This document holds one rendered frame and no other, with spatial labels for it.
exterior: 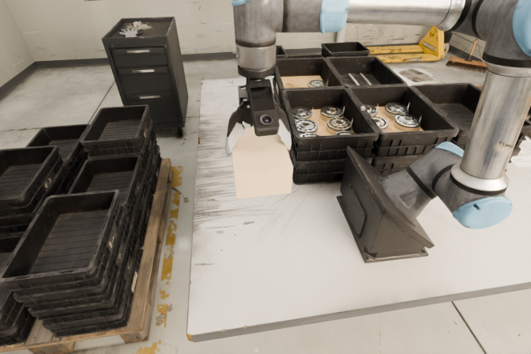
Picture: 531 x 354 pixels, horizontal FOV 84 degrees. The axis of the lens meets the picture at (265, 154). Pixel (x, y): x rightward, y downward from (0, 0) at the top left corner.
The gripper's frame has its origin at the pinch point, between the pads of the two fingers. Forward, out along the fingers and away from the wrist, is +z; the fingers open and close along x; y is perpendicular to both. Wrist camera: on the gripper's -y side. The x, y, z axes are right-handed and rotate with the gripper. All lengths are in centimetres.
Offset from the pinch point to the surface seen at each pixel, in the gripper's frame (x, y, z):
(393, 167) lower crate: -56, 27, 33
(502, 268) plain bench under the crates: -71, -14, 40
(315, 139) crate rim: -23.3, 28.6, 17.2
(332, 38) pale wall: -157, 381, 84
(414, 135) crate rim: -59, 27, 18
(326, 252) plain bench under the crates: -20.7, -1.0, 40.0
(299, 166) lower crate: -18.6, 29.0, 29.0
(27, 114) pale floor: 209, 245, 108
